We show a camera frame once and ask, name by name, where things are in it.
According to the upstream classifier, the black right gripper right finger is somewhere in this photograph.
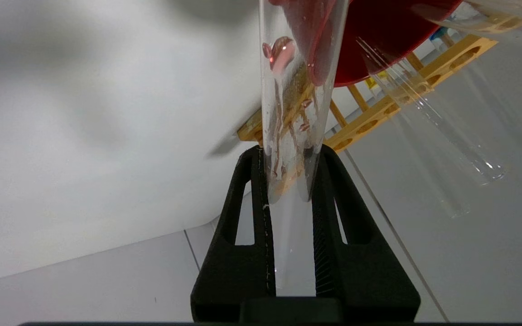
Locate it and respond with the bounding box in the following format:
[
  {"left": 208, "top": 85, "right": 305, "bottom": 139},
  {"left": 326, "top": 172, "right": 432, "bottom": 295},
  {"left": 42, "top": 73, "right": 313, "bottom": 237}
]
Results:
[{"left": 310, "top": 144, "right": 421, "bottom": 322}]

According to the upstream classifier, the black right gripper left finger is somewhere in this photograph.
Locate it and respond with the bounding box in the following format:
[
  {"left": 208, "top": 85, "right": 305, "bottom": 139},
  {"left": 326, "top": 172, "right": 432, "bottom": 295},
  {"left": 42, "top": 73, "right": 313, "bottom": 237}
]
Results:
[{"left": 191, "top": 145, "right": 276, "bottom": 322}]

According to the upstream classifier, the glass test tube red pigment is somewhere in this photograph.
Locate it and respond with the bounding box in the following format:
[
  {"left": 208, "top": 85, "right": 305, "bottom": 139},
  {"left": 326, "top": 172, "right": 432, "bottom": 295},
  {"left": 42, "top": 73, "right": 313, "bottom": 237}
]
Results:
[{"left": 259, "top": 0, "right": 350, "bottom": 298}]

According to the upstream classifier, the glass test tube blue pigment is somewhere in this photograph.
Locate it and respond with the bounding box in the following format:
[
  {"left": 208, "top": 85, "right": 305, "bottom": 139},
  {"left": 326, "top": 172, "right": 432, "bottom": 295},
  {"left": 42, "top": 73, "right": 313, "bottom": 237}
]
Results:
[{"left": 431, "top": 27, "right": 522, "bottom": 185}]

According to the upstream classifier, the wooden test tube rack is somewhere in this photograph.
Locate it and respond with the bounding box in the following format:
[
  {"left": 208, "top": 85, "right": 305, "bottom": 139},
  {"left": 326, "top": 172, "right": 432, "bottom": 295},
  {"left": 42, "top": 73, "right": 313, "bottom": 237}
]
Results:
[{"left": 237, "top": 35, "right": 498, "bottom": 153}]

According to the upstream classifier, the red plastic cup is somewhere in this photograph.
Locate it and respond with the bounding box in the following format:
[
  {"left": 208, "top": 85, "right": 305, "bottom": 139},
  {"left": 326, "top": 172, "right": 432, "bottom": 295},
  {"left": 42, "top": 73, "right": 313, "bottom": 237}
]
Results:
[{"left": 284, "top": 0, "right": 463, "bottom": 88}]

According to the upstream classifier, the clear glass dish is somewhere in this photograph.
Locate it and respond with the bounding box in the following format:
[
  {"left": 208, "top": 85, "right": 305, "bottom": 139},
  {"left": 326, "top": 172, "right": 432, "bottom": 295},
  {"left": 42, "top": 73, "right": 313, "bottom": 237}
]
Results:
[{"left": 410, "top": 0, "right": 522, "bottom": 43}]

